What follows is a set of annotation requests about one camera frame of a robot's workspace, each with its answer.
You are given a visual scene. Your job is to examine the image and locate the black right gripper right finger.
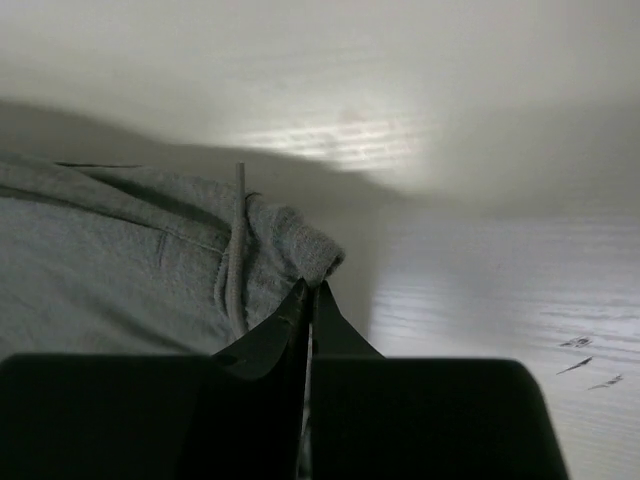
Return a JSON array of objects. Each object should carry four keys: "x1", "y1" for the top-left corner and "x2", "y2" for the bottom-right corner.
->
[{"x1": 310, "y1": 285, "x2": 568, "y2": 479}]

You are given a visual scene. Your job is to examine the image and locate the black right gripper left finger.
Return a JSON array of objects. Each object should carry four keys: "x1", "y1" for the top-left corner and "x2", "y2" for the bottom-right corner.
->
[{"x1": 1, "y1": 281, "x2": 309, "y2": 479}]

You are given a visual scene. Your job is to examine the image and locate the grey shorts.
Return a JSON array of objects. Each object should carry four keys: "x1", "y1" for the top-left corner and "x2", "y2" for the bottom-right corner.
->
[{"x1": 1, "y1": 153, "x2": 344, "y2": 356}]

